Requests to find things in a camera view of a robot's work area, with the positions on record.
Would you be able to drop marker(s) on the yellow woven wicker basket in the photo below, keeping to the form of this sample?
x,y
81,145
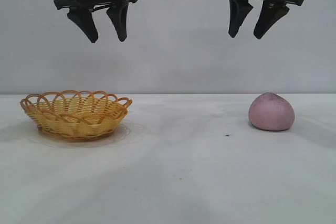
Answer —
x,y
76,127

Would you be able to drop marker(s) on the pink peach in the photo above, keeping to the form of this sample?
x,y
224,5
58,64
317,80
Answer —
x,y
271,112

